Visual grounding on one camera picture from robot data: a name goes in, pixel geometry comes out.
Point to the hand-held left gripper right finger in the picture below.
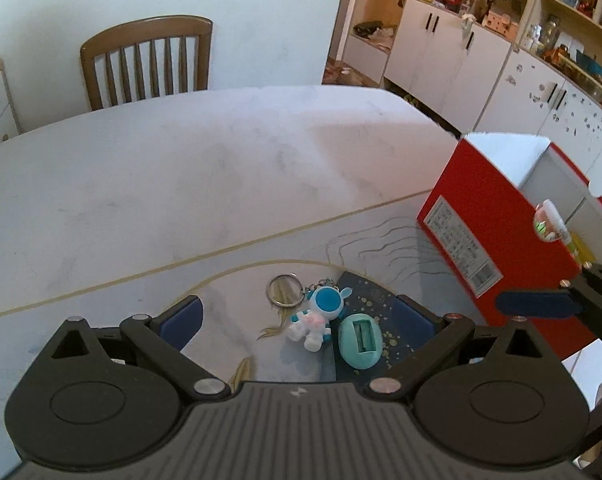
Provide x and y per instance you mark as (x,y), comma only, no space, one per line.
(416,322)

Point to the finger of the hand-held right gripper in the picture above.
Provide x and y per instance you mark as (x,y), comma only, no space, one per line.
(531,304)

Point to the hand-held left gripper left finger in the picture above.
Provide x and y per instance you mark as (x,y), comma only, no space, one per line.
(183,322)

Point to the teal egg-shaped case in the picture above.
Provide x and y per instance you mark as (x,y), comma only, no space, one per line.
(351,355)

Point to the white green tube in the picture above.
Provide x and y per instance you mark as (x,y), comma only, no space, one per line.
(551,220)

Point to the red cardboard box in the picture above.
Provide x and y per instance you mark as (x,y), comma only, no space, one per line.
(481,200)

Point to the dark blue speckled tray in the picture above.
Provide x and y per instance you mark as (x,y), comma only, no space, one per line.
(381,300)

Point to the white stickered cabinet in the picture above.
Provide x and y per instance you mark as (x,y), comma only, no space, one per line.
(531,110)

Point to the patterned door rug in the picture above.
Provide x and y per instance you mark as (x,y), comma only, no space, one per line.
(361,79)

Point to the low white bench cabinet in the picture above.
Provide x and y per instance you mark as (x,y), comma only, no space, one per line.
(366,55)

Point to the small printed carton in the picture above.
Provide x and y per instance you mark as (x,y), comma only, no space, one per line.
(499,24)

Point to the white hanging cloth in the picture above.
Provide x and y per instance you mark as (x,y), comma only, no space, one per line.
(468,26)

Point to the open wooden shelf unit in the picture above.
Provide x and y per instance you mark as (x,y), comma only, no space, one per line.
(533,10)

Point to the brown wooden chair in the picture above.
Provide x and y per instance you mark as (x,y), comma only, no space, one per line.
(146,27)

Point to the dark bag on bench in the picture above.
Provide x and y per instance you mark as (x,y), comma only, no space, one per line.
(368,27)

